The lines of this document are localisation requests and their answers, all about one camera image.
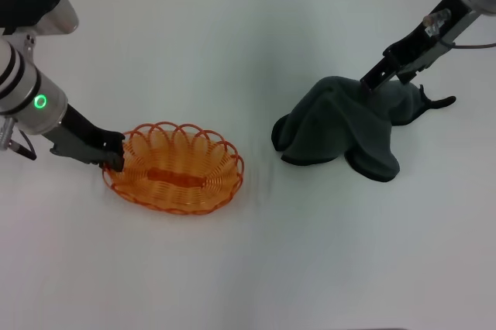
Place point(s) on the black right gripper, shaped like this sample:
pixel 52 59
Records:
pixel 426 37

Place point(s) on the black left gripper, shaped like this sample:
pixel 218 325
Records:
pixel 91 134

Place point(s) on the dark grey towel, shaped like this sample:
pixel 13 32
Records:
pixel 341 124

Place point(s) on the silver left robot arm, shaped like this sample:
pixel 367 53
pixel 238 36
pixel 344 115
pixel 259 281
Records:
pixel 27 90

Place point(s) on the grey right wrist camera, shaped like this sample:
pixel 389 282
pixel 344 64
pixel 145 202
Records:
pixel 415 64

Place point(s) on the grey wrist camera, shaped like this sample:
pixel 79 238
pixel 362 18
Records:
pixel 415 64
pixel 77 150

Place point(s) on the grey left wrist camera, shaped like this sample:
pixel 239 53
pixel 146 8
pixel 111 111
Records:
pixel 77 150

